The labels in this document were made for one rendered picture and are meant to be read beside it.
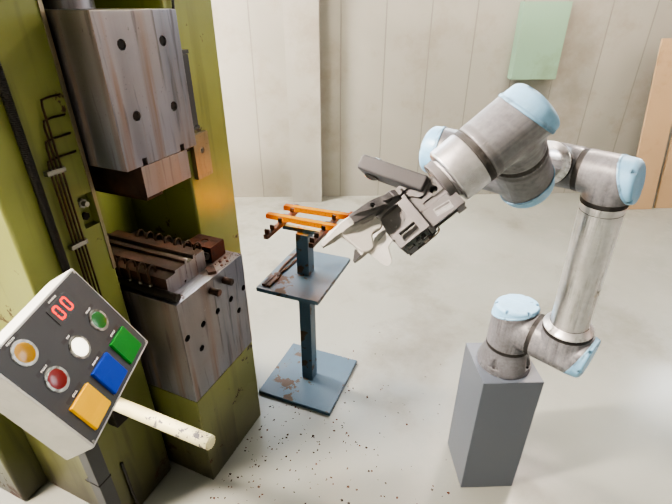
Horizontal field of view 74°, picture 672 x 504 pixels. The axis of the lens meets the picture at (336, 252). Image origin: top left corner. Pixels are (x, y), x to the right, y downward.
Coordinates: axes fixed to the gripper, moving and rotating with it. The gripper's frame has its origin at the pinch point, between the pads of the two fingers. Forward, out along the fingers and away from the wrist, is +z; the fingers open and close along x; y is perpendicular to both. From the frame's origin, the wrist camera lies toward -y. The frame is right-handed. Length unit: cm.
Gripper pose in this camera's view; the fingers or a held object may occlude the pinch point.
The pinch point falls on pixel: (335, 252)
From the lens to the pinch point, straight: 70.7
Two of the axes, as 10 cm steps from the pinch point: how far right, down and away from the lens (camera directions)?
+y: 5.5, 7.6, -3.5
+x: 3.4, 1.7, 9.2
